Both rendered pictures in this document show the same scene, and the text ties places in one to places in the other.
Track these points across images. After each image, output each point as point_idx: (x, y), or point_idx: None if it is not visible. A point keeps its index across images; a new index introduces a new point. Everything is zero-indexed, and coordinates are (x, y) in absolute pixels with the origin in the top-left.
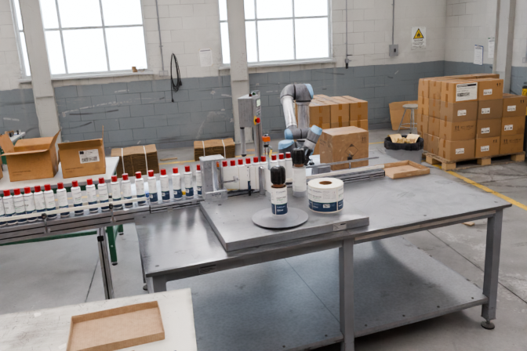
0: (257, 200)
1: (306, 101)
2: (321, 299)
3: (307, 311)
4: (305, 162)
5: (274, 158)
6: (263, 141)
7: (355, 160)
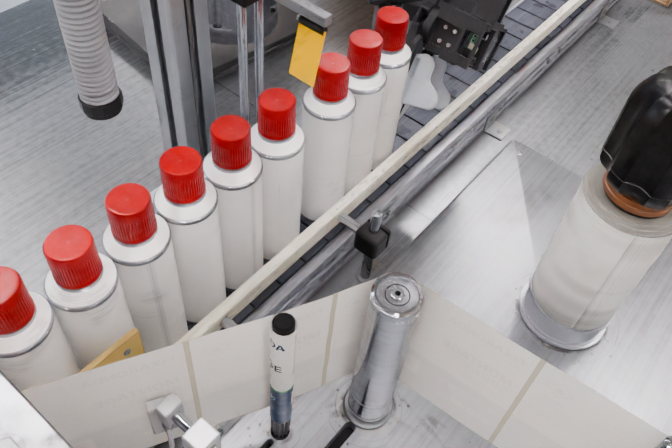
0: None
1: None
2: None
3: None
4: (482, 55)
5: (340, 91)
6: None
7: None
